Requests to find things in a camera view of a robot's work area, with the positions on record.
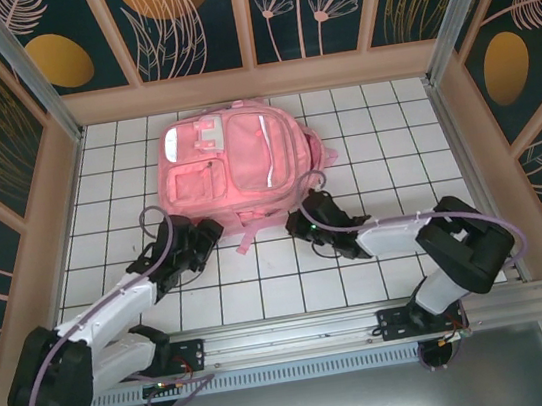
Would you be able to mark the pink school backpack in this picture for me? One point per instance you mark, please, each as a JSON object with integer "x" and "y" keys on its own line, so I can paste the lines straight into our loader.
{"x": 244, "y": 156}

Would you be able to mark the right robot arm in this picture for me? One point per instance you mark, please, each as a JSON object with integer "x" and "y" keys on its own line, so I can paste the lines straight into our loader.
{"x": 469, "y": 246}

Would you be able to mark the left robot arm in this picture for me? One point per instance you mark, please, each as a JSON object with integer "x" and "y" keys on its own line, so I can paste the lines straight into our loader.
{"x": 48, "y": 380}

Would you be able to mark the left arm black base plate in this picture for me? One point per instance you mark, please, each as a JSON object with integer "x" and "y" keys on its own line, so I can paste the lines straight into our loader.
{"x": 191, "y": 353}

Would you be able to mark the aluminium front rail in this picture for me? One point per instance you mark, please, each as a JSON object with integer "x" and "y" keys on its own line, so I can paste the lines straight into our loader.
{"x": 295, "y": 341}

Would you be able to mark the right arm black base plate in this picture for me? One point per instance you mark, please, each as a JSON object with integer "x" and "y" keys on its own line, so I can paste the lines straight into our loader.
{"x": 394, "y": 324}

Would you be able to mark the aluminium side rail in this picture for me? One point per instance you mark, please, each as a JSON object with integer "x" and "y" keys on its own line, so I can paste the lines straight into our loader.
{"x": 443, "y": 108}

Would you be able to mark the left aluminium corner post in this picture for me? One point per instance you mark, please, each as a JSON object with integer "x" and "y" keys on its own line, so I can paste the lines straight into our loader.
{"x": 25, "y": 71}

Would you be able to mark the aluminium corner post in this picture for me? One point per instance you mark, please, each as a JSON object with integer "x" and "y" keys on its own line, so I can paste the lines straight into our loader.
{"x": 465, "y": 4}
{"x": 25, "y": 71}

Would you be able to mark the right aluminium corner post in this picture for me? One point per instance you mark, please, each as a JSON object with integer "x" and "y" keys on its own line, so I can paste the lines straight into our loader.
{"x": 465, "y": 4}

